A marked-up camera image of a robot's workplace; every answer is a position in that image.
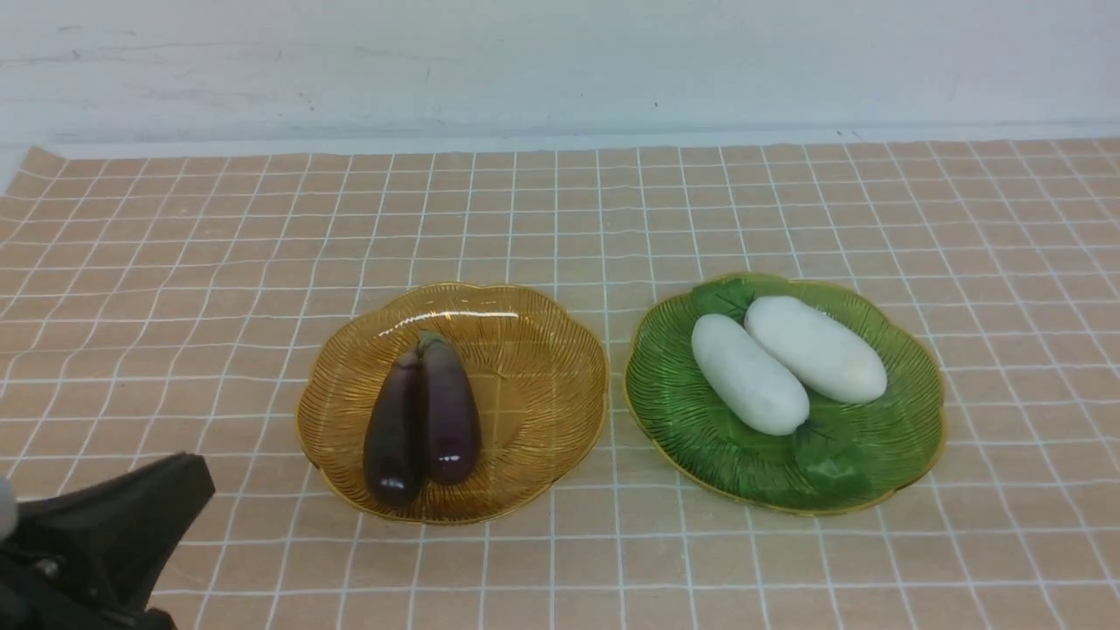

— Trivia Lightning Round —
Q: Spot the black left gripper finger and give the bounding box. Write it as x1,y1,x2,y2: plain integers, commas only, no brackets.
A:
16,453,215,613

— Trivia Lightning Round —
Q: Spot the checkered beige tablecloth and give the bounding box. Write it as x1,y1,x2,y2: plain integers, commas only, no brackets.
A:
1,138,1119,629

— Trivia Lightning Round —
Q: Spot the white toy radish with leaves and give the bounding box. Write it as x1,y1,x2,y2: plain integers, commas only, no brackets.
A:
689,312,871,494

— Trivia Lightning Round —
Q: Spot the green ribbed glass plate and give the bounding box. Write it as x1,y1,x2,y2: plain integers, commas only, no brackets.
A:
623,272,948,517

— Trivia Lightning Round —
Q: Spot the purple toy eggplant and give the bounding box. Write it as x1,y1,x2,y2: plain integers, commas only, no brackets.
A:
417,330,480,487
361,348,424,509

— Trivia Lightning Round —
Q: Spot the amber ribbed glass plate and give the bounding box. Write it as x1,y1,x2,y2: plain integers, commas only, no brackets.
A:
295,282,612,526

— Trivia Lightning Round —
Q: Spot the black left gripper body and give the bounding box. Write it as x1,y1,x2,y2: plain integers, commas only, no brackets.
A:
3,525,176,629

